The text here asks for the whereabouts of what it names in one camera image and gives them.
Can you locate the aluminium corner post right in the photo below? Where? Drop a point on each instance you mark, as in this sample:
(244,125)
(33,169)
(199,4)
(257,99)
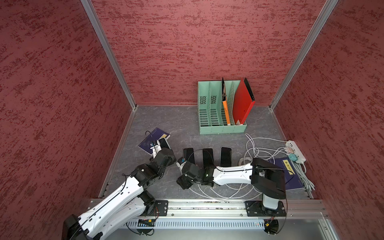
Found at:
(309,41)

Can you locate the red folder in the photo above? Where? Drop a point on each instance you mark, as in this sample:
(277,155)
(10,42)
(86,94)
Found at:
(244,101)

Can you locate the purple book yellow label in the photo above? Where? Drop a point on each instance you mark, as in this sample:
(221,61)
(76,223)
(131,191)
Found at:
(150,139)

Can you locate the aluminium corner post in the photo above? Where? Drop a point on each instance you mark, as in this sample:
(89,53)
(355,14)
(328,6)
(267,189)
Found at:
(97,26)
(309,41)

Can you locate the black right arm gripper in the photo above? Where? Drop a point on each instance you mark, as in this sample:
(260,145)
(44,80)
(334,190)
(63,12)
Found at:
(183,182)

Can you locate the orange folder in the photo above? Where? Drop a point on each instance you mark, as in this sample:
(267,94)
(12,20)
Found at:
(225,103)

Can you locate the rightmost black phone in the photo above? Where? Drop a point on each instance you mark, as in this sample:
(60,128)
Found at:
(226,157)

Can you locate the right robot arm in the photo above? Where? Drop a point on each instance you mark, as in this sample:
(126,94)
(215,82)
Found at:
(267,178)

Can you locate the aluminium corner post left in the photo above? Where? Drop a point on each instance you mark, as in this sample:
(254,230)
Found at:
(97,26)

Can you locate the white power strip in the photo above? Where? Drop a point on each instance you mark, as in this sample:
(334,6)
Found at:
(295,153)

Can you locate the green file organizer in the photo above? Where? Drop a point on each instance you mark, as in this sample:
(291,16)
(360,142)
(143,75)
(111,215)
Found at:
(211,112)

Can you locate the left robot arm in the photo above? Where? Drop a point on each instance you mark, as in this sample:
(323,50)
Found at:
(128,201)

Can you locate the pink case phone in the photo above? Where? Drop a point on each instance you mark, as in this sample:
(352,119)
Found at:
(188,154)

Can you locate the white case phone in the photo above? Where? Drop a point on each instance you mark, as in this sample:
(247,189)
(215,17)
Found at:
(208,158)

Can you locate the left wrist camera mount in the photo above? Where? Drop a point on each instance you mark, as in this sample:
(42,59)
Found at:
(155,147)

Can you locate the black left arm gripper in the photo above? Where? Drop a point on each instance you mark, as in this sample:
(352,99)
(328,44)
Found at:
(173,160)

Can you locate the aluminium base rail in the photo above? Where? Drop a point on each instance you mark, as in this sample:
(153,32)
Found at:
(209,209)

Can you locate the dark phone far left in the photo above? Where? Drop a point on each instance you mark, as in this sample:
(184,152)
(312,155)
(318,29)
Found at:
(163,143)

